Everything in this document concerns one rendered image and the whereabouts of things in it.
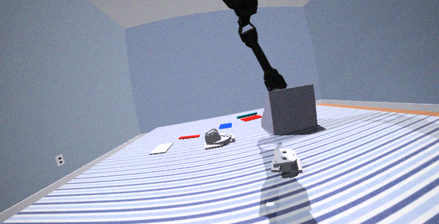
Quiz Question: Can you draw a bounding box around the blue rectangular plate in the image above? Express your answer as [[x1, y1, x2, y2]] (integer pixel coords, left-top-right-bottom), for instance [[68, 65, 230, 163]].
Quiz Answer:
[[219, 123, 232, 129]]

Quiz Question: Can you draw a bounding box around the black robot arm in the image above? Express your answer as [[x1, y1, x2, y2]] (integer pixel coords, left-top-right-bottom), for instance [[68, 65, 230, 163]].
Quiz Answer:
[[234, 0, 287, 91]]

